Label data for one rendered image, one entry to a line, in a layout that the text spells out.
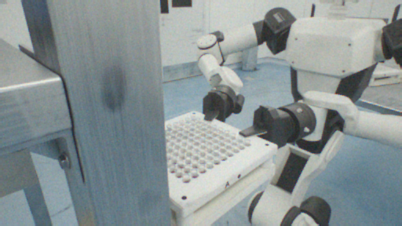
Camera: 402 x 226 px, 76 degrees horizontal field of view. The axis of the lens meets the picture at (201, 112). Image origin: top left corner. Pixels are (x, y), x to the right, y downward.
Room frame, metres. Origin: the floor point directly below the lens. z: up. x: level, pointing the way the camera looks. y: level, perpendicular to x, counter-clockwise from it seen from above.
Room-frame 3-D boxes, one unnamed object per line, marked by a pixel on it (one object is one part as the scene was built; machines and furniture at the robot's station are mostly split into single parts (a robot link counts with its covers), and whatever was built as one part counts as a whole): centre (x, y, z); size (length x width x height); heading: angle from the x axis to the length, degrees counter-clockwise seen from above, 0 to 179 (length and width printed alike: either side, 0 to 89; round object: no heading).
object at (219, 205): (0.44, 0.02, 0.99); 0.24 x 0.24 x 0.02; 44
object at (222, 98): (0.66, -0.04, 1.03); 0.12 x 0.10 x 0.13; 166
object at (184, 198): (0.44, 0.02, 1.03); 0.25 x 0.24 x 0.02; 44
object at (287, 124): (0.54, -0.18, 1.03); 0.12 x 0.10 x 0.13; 126
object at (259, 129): (0.49, -0.11, 1.05); 0.06 x 0.03 x 0.02; 126
